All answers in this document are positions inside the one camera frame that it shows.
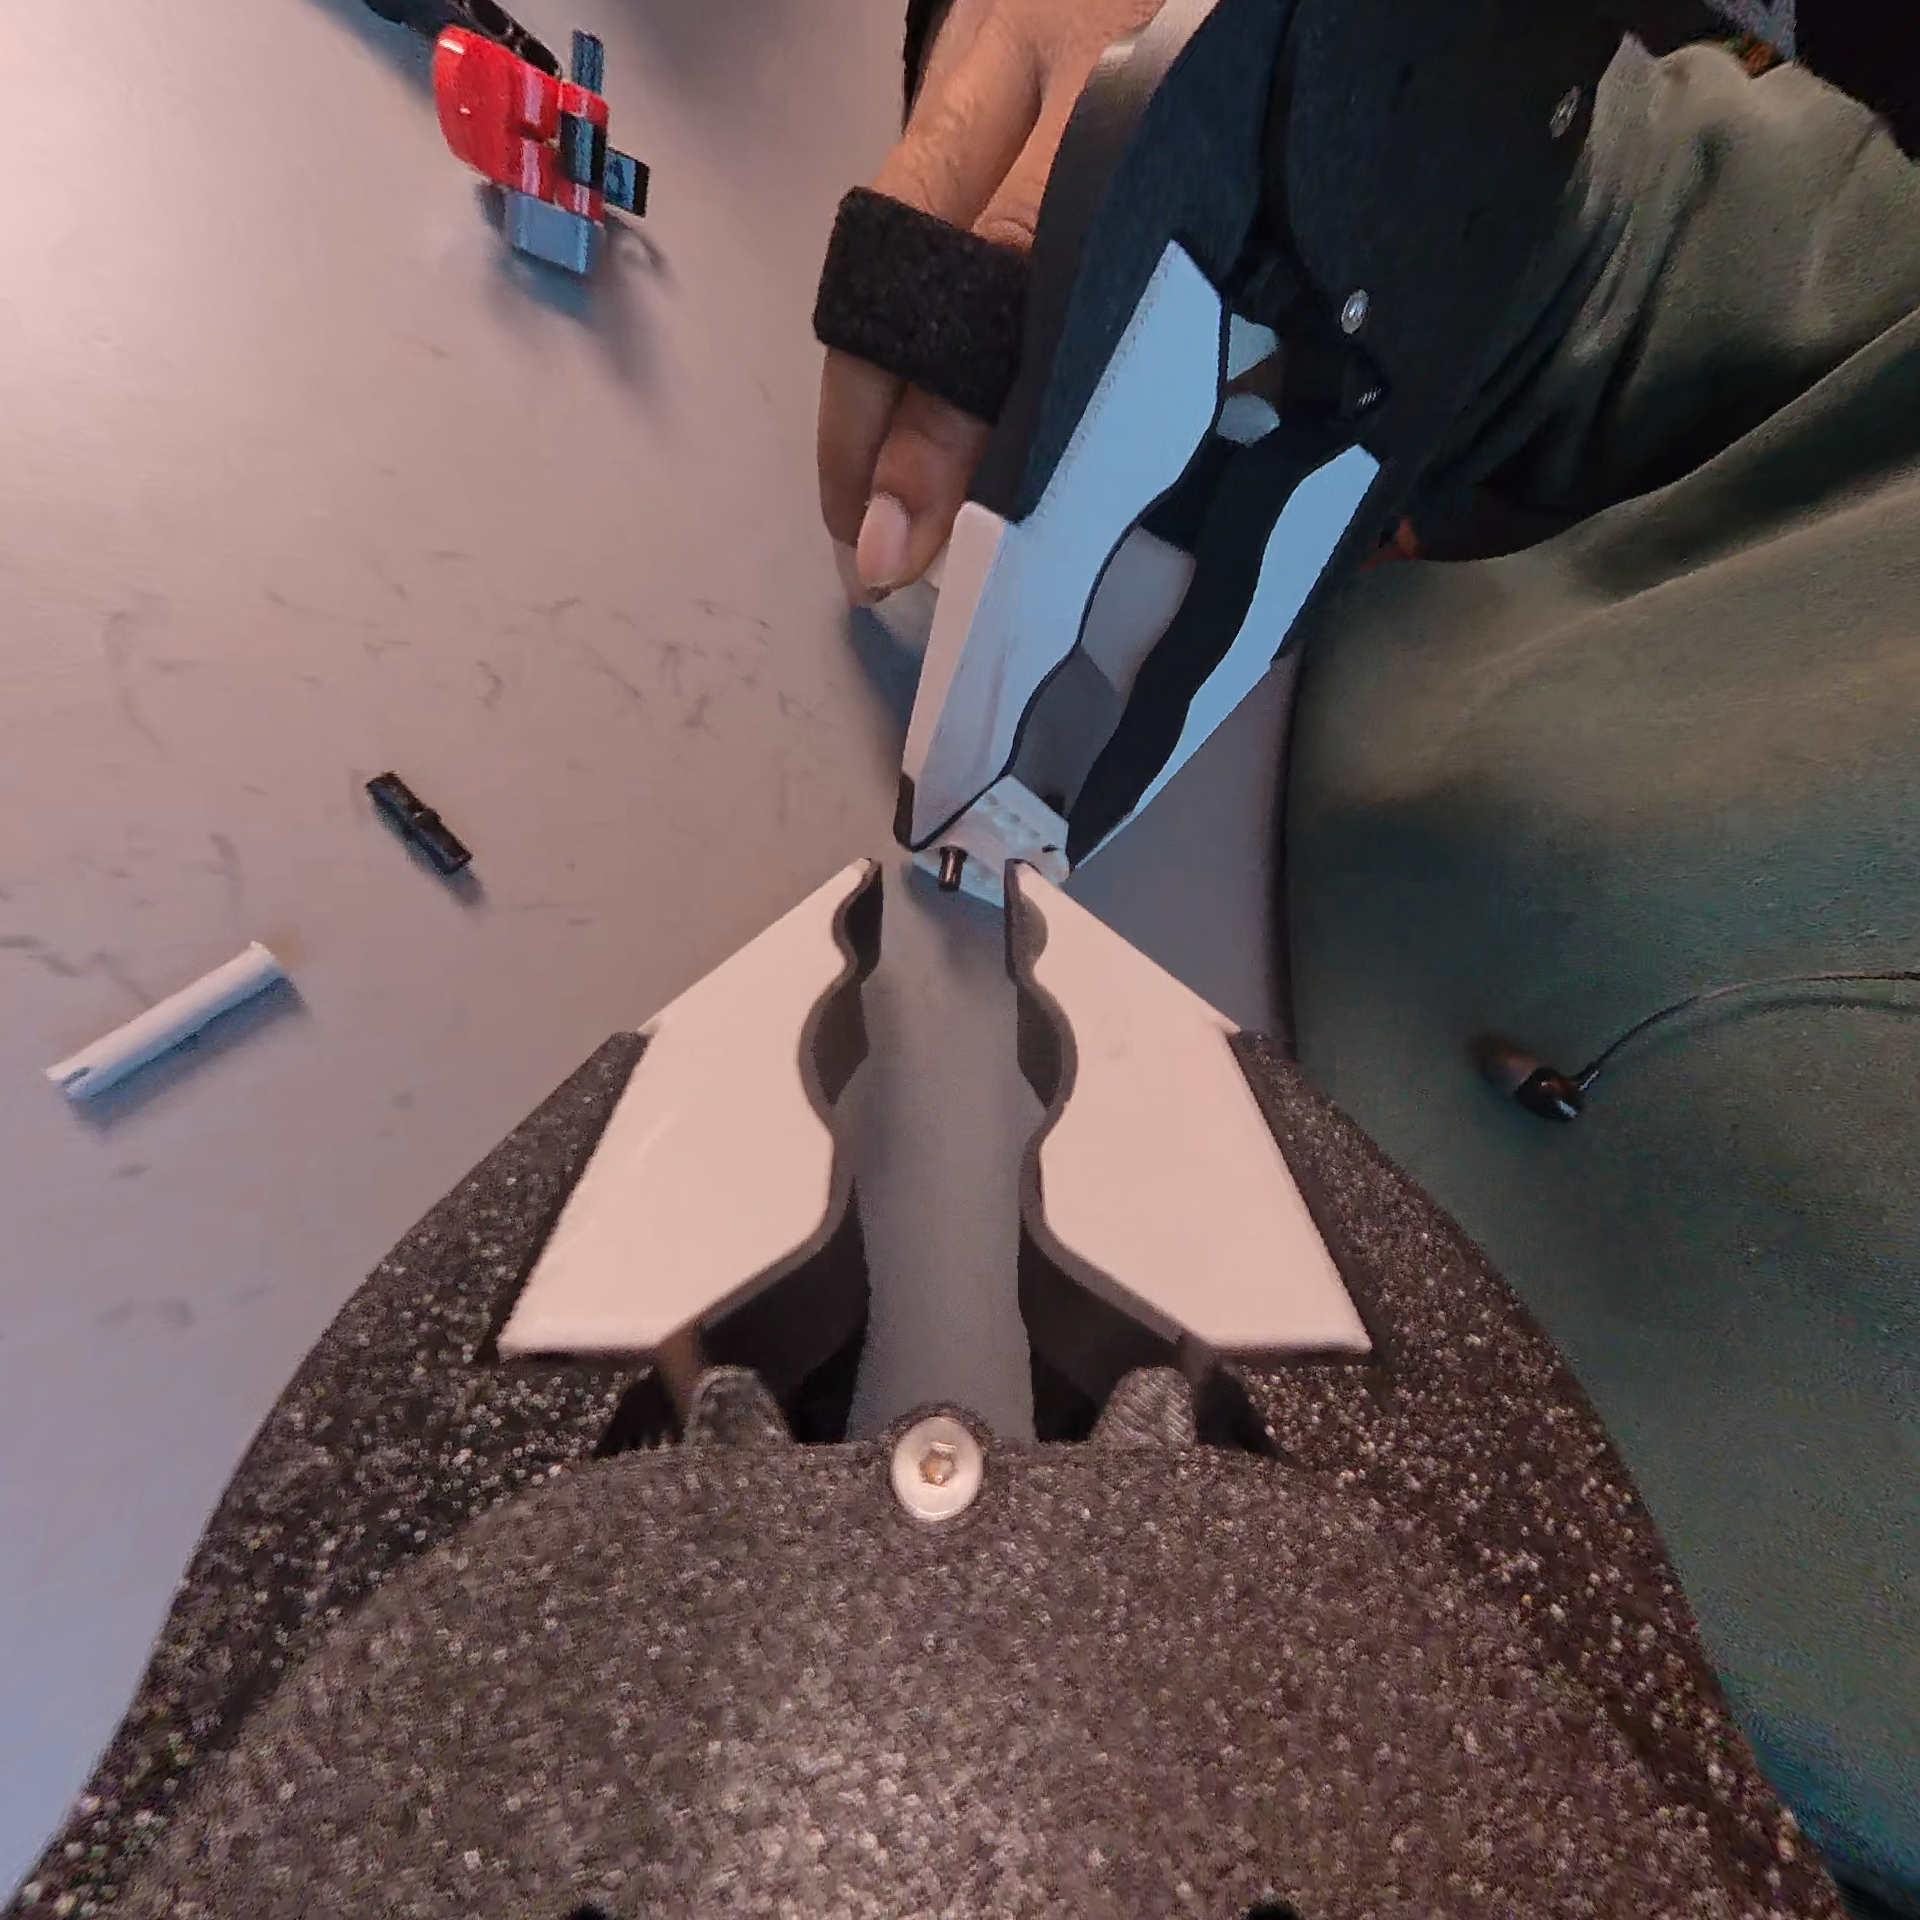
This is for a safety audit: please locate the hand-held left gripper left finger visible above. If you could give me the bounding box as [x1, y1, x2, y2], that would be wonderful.
[497, 856, 885, 1364]

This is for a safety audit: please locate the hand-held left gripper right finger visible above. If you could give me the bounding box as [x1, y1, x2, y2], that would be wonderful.
[1001, 862, 1373, 1360]

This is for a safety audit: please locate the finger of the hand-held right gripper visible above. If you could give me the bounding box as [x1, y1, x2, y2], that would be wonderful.
[897, 239, 1228, 856]
[1068, 441, 1383, 872]

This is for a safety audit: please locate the white curved toy panel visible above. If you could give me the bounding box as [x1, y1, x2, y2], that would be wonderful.
[945, 780, 1075, 910]

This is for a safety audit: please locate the red toy brick piece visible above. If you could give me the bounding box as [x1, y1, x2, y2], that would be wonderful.
[433, 28, 609, 197]

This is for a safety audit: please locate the person's right forearm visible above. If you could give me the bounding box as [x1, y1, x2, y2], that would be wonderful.
[1394, 29, 1920, 565]

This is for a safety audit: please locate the person's right hand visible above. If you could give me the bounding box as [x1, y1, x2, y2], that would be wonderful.
[817, 0, 1172, 605]

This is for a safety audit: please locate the pale toy tube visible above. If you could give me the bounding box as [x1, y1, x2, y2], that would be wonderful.
[45, 938, 294, 1103]

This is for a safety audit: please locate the black drawstring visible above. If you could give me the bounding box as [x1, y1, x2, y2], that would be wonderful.
[1469, 972, 1920, 1125]

